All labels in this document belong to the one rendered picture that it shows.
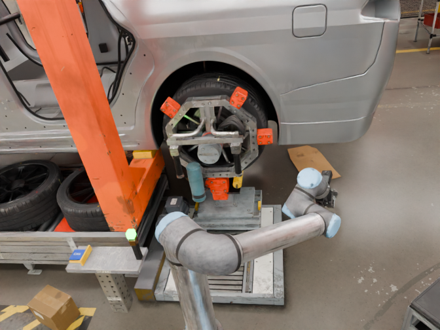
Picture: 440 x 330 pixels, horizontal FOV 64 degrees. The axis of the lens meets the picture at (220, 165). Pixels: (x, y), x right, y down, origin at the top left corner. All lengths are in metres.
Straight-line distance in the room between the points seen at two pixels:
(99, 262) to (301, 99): 1.46
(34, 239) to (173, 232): 1.73
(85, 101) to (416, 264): 2.17
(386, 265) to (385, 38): 1.38
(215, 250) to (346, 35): 1.37
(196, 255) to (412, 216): 2.20
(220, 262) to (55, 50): 1.13
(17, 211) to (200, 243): 2.00
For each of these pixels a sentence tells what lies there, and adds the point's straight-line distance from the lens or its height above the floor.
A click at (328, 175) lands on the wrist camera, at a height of 0.93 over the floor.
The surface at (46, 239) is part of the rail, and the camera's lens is 2.64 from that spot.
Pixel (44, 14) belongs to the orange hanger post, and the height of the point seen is 1.71.
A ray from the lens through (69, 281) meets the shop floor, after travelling 2.81.
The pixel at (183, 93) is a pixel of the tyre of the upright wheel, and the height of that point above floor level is 1.13.
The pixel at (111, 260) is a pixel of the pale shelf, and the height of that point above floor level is 0.45.
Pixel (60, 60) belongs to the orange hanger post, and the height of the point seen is 1.53.
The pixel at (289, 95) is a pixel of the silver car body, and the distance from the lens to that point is 2.09.
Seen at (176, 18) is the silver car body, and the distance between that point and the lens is 2.01.
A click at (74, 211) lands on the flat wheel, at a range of 2.52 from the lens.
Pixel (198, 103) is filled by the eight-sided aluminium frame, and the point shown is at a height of 1.11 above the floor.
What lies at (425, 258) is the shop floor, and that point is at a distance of 2.70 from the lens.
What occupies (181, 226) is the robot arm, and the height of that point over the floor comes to 1.22.
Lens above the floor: 1.93
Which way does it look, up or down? 34 degrees down
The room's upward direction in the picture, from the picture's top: 8 degrees counter-clockwise
